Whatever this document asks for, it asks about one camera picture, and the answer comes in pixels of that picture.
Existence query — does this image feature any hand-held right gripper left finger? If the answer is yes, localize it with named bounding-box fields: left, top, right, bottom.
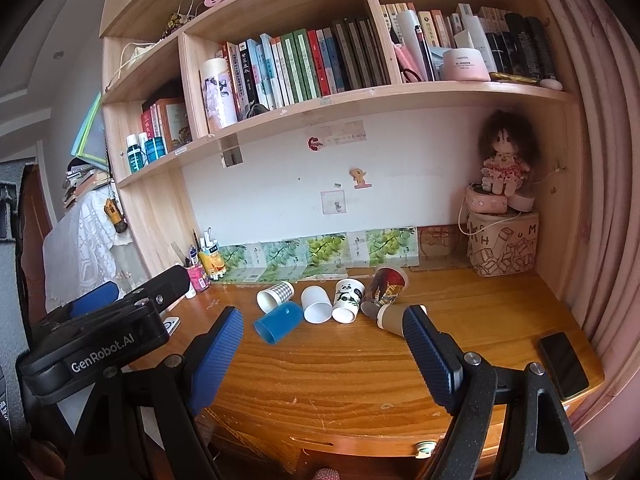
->
left=65, top=306, right=245, bottom=480

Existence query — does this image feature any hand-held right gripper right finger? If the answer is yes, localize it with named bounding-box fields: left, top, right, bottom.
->
left=402, top=304, right=587, bottom=480

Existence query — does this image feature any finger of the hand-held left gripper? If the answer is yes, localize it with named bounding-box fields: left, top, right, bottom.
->
left=69, top=281, right=121, bottom=318
left=119, top=265, right=195, bottom=312

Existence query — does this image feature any brown paper cup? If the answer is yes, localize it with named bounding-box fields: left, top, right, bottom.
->
left=376, top=303, right=429, bottom=337

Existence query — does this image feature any blue plastic cup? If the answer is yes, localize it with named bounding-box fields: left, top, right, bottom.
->
left=253, top=301, right=304, bottom=345

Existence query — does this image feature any checkered paper cup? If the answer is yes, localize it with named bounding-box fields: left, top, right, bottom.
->
left=256, top=281, right=295, bottom=313

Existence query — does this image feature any dark patterned paper cup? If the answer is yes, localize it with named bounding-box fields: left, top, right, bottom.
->
left=360, top=265, right=410, bottom=319

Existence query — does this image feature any panda print paper cup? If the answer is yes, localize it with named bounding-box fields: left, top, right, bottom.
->
left=332, top=278, right=366, bottom=324

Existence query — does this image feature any plain white paper cup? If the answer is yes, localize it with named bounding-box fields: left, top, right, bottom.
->
left=300, top=285, right=334, bottom=324

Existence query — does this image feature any pink pen holder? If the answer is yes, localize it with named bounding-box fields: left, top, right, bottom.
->
left=186, top=261, right=212, bottom=292

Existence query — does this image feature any white lace cloth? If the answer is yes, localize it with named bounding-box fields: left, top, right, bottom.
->
left=42, top=189, right=151, bottom=313

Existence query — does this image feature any orange print carton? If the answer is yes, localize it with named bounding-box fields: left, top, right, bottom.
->
left=198, top=249, right=227, bottom=281

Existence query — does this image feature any wooden bookshelf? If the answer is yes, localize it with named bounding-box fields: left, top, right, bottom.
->
left=98, top=0, right=591, bottom=296

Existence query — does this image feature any stack of books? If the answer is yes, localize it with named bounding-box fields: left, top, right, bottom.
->
left=62, top=160, right=112, bottom=211

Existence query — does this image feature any brown cartoon cardboard panel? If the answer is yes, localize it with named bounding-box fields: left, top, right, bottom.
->
left=416, top=225, right=469, bottom=262

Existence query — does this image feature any black smartphone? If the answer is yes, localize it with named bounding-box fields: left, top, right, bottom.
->
left=538, top=331, right=591, bottom=402

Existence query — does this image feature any letter print storage basket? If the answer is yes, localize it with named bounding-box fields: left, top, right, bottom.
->
left=466, top=208, right=541, bottom=278

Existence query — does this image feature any small teal bottle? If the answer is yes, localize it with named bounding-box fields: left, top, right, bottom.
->
left=126, top=134, right=146, bottom=174

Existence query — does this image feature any grape print folding panel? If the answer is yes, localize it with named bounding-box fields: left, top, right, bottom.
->
left=217, top=226, right=418, bottom=283

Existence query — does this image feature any illustrated book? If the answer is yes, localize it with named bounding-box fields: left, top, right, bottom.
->
left=156, top=97, right=193, bottom=153

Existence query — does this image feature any green folder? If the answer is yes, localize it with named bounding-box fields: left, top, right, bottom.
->
left=71, top=92, right=108, bottom=171

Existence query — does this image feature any red book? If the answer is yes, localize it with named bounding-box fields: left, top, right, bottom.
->
left=140, top=107, right=160, bottom=143

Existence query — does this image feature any pink speaker box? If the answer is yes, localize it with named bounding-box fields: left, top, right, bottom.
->
left=466, top=183, right=510, bottom=216

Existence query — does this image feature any white round device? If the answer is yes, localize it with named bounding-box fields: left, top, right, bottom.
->
left=507, top=191, right=537, bottom=213

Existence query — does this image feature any rolled floral poster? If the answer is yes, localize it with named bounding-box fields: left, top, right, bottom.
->
left=200, top=57, right=239, bottom=132

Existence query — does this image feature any brown-haired rag doll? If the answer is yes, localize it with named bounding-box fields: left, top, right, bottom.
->
left=477, top=110, right=543, bottom=197

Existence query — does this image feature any white pouch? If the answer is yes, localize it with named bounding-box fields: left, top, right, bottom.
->
left=120, top=42, right=157, bottom=68

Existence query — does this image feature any row of green grey books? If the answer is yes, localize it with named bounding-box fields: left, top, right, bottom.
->
left=220, top=16, right=393, bottom=113

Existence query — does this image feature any floral handbag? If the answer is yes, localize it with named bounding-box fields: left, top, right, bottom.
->
left=160, top=0, right=197, bottom=42

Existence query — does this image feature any pink cream jar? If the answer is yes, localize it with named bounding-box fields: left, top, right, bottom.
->
left=440, top=47, right=492, bottom=82

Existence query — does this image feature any row of white black books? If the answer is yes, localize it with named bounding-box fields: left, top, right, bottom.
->
left=380, top=2, right=558, bottom=85

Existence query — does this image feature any yellow toy keychain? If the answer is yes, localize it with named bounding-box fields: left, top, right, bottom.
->
left=104, top=199, right=128, bottom=234

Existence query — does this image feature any white cable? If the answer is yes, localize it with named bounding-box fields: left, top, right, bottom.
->
left=458, top=162, right=568, bottom=237

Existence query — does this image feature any square paper wall sticker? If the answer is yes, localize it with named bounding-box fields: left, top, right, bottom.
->
left=321, top=189, right=347, bottom=215

